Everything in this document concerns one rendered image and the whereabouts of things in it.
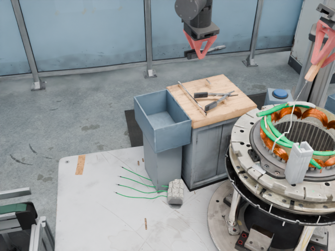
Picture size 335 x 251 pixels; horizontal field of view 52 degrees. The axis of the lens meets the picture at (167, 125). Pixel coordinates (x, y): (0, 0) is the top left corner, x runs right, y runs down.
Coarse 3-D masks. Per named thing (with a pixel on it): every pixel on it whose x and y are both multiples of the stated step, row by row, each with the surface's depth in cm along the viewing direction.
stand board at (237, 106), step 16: (208, 80) 106; (224, 80) 106; (176, 96) 100; (192, 96) 100; (208, 96) 100; (240, 96) 100; (192, 112) 93; (208, 112) 93; (224, 112) 93; (240, 112) 95
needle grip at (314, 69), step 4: (324, 60) 65; (312, 64) 66; (316, 64) 65; (320, 64) 65; (312, 68) 66; (316, 68) 66; (308, 72) 67; (312, 72) 66; (316, 72) 66; (308, 76) 67; (312, 76) 66; (308, 80) 67; (312, 80) 67
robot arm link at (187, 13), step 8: (176, 0) 77; (184, 0) 76; (192, 0) 75; (200, 0) 77; (176, 8) 78; (184, 8) 77; (192, 8) 76; (200, 8) 78; (184, 16) 78; (192, 16) 78
